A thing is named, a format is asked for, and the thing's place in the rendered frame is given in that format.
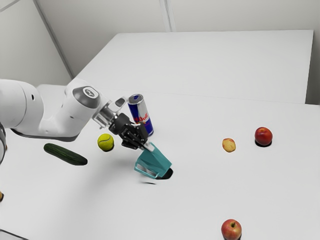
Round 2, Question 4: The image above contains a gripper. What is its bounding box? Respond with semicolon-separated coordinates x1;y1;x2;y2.
108;112;156;153

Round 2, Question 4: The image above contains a blue and silver drink can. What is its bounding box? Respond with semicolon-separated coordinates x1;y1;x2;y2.
127;93;155;137

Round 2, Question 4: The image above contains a yellow tennis ball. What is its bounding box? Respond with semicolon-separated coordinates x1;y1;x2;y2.
97;133;115;152

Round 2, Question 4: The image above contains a small yellow-red potato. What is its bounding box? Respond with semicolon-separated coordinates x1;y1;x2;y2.
222;137;237;153

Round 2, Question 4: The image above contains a dark green cucumber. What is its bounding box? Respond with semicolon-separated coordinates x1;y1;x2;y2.
43;142;89;166

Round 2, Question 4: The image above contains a dark red peach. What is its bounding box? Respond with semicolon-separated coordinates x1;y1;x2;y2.
254;126;274;146

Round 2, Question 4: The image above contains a red and yellow apple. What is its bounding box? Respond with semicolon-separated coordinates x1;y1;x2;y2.
220;218;243;240

